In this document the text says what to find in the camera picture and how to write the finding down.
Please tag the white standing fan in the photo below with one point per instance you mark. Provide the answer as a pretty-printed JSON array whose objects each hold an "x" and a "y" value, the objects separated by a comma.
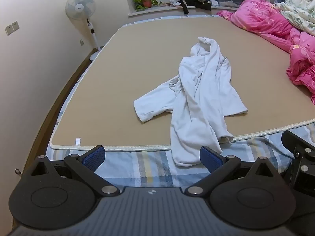
[{"x": 80, "y": 5}]

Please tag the beige bed mat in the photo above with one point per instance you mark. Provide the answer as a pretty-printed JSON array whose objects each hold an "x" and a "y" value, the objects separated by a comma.
[{"x": 137, "y": 61}]

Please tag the pink floral quilt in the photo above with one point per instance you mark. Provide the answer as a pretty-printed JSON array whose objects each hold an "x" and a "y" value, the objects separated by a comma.
[{"x": 260, "y": 22}]

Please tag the black hanging garment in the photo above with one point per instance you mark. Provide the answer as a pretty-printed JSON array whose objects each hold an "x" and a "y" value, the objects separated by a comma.
[{"x": 201, "y": 5}]

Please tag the plaid bedsheet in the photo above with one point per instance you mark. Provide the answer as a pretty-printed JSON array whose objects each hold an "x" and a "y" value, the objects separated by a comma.
[{"x": 152, "y": 164}]

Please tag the small white crumpled cloth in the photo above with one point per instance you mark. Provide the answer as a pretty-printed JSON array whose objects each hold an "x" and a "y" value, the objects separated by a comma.
[{"x": 214, "y": 2}]

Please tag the potted green plant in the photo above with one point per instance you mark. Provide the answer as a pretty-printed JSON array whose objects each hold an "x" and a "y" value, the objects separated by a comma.
[{"x": 147, "y": 2}]

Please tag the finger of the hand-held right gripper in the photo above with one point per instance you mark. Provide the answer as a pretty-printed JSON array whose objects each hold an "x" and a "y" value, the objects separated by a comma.
[{"x": 295, "y": 140}]

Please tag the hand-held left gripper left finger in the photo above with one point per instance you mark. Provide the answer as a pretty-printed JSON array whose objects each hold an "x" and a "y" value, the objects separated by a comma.
[{"x": 94, "y": 157}]

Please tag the white small garment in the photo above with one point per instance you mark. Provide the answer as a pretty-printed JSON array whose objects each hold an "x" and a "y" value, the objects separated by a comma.
[{"x": 196, "y": 91}]

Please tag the window sill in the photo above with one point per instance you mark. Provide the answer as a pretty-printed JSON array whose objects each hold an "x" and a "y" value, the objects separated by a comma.
[{"x": 157, "y": 11}]

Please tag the white leaf-print quilt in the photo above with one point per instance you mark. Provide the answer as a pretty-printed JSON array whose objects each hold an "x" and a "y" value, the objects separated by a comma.
[{"x": 302, "y": 7}]

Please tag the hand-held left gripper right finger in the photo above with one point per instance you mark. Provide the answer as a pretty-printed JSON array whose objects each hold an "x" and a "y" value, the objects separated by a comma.
[{"x": 209, "y": 157}]

